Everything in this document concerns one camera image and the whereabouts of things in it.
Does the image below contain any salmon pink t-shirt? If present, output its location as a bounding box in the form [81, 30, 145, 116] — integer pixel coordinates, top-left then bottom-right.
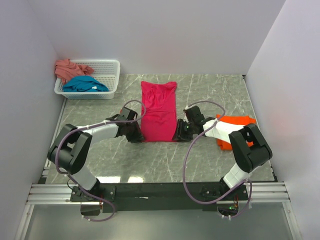
[54, 58, 94, 85]

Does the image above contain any folded orange t-shirt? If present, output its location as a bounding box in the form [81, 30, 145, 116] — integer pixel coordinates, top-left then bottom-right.
[215, 114, 258, 152]

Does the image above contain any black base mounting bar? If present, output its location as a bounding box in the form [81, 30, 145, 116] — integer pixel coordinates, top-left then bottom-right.
[70, 182, 249, 216]

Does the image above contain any magenta t-shirt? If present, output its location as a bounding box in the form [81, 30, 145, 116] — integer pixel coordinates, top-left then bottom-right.
[140, 81, 177, 142]

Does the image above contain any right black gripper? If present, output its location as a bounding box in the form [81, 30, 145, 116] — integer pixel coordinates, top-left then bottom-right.
[171, 118, 196, 143]

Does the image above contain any teal blue t-shirt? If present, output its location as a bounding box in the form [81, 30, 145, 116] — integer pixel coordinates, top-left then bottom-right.
[62, 75, 110, 93]

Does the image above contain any white plastic basket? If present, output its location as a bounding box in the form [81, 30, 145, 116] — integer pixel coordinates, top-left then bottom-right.
[54, 59, 121, 100]

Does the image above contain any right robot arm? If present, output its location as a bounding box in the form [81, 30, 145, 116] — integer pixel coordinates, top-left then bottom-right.
[172, 105, 273, 202]

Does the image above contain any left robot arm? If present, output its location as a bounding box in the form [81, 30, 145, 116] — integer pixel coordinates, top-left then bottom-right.
[47, 106, 144, 201]

